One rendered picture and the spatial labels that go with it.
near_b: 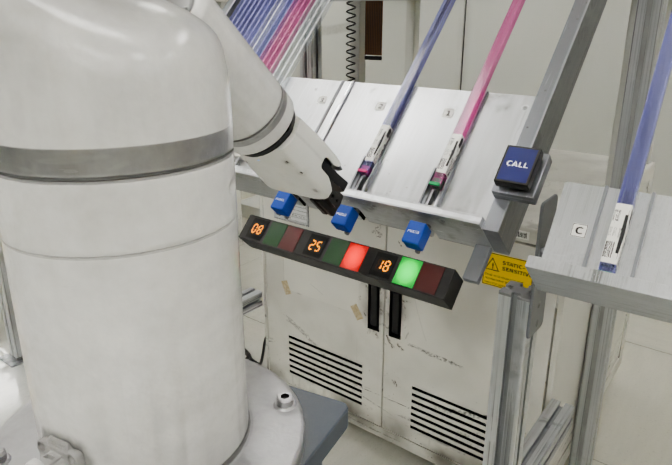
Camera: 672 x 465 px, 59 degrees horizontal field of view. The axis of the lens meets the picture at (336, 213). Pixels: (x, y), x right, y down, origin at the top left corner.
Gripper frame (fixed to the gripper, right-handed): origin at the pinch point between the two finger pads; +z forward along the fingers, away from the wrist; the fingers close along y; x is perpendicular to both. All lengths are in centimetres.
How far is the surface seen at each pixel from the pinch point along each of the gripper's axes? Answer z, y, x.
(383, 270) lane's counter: 6.4, 8.1, -5.2
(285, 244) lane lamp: 6.4, -8.0, -5.6
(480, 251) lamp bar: 9.0, 18.0, 1.4
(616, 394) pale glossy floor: 120, 22, 14
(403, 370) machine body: 59, -9, -9
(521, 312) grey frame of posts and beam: 12.4, 24.1, -3.6
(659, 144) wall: 162, 6, 122
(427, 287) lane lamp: 6.4, 14.6, -5.7
